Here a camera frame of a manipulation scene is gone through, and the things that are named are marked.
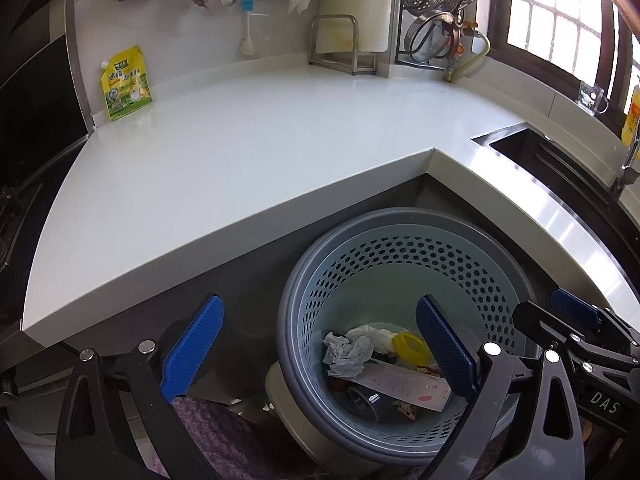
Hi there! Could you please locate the black lid rack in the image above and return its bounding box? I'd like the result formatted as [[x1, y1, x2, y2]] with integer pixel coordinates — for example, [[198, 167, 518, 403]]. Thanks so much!
[[392, 0, 451, 68]]

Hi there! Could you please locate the steel cutting board stand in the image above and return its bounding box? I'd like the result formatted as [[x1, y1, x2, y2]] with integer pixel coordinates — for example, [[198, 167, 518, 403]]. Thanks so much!
[[307, 14, 378, 76]]

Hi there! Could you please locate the grey base cabinet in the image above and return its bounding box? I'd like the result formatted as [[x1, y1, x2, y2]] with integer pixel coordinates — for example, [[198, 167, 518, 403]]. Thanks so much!
[[65, 172, 501, 401]]

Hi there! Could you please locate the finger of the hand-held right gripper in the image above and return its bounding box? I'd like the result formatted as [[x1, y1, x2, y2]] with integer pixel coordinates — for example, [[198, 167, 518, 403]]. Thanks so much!
[[550, 287, 640, 348], [512, 301, 640, 391]]

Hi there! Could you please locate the yellow dish soap bottle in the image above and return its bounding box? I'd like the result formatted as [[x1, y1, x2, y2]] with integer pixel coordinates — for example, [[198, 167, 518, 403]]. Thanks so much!
[[621, 85, 640, 143]]

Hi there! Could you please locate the yellow-green gas hose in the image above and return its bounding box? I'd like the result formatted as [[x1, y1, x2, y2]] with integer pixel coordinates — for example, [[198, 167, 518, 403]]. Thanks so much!
[[445, 32, 492, 83]]

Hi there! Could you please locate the black stove unit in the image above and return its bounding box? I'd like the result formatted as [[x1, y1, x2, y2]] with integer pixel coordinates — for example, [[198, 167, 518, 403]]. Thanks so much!
[[0, 0, 96, 271]]

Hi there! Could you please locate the clear printed mug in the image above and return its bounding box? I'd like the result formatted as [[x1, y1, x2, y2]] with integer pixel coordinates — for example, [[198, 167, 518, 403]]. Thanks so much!
[[577, 81, 610, 116]]

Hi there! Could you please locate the white tissue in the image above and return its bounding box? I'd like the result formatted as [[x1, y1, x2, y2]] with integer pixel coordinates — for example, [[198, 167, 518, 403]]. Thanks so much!
[[346, 325, 397, 356]]

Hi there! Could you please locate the white paper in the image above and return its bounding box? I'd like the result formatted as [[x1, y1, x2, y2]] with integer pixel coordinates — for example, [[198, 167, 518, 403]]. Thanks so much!
[[322, 331, 373, 378]]

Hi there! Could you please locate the white cutting board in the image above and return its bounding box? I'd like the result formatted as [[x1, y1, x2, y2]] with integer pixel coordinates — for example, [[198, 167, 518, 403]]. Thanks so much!
[[316, 0, 396, 54]]

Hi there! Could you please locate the beige plastic container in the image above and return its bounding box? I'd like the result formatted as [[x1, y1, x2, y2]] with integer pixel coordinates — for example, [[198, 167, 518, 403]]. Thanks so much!
[[264, 360, 311, 431]]

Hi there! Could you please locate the gas pipe valve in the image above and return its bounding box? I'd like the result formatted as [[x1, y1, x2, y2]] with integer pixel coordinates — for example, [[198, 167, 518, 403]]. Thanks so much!
[[447, 20, 476, 83]]

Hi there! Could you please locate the red and cream snack wrapper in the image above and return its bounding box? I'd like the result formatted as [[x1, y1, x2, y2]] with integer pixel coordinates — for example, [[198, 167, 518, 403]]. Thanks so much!
[[391, 399, 420, 422]]

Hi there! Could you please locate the grey perforated wastebasket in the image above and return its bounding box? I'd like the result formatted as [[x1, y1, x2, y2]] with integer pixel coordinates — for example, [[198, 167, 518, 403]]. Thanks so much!
[[276, 207, 543, 467]]

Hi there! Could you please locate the brown framed window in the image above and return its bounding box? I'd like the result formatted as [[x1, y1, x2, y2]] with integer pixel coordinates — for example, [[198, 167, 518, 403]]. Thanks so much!
[[487, 0, 640, 121]]

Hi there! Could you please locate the pot lid with brown handle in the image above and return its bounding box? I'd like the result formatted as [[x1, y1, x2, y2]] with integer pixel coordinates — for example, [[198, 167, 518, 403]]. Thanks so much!
[[407, 10, 468, 63]]

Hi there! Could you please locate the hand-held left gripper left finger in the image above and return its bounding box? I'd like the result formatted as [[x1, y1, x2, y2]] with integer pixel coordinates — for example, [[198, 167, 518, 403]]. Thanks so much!
[[55, 294, 226, 480]]

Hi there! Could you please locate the yellow plastic lid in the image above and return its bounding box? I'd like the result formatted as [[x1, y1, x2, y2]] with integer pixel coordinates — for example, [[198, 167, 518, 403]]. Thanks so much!
[[391, 331, 435, 365]]

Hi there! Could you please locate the purple fleece clothing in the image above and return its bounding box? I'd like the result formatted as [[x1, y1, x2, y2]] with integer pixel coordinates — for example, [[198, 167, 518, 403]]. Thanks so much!
[[150, 396, 321, 480]]

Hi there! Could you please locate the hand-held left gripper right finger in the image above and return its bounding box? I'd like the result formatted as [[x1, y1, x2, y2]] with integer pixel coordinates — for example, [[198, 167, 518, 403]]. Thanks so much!
[[416, 294, 586, 480]]

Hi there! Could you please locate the yellow-green seasoning pouch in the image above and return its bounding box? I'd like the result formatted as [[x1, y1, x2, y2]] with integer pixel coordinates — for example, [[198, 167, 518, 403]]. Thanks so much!
[[100, 46, 153, 122]]

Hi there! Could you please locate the blue and white bottle brush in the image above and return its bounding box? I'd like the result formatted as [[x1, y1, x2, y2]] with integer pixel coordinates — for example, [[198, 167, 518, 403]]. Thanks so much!
[[239, 0, 258, 57]]

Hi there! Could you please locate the black kitchen sink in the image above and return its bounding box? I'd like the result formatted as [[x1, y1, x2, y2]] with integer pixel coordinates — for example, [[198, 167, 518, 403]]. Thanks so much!
[[470, 122, 640, 281]]

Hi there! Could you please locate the pink paper label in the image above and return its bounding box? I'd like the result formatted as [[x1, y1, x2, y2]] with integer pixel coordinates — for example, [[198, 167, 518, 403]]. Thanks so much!
[[348, 362, 453, 411]]

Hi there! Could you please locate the steel sink faucet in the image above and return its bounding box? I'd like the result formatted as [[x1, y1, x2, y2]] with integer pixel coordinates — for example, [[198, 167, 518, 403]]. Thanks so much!
[[607, 140, 640, 201]]

